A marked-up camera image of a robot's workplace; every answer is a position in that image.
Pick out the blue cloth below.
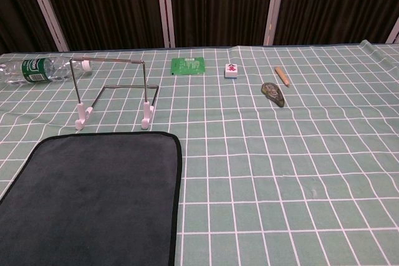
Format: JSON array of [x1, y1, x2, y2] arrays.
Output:
[[0, 131, 183, 266]]

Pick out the white mahjong tile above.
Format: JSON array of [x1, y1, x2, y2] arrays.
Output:
[[224, 63, 240, 78]]

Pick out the short wooden stick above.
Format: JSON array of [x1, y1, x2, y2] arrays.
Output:
[[274, 66, 291, 87]]

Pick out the white partition post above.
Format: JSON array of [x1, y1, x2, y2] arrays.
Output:
[[263, 0, 287, 46], [385, 16, 399, 44], [22, 0, 70, 52], [155, 0, 176, 48]]

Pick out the green circuit board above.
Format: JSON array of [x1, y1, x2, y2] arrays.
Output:
[[170, 57, 206, 76]]

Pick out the dark pleated curtain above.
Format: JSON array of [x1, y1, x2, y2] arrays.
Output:
[[0, 0, 399, 54]]

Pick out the metal wire rack white feet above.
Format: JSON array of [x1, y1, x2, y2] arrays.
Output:
[[70, 55, 160, 130]]

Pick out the green checked tablecloth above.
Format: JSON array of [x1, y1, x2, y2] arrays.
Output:
[[0, 39, 399, 266]]

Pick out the clear plastic water bottle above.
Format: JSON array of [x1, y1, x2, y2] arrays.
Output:
[[0, 57, 94, 85]]

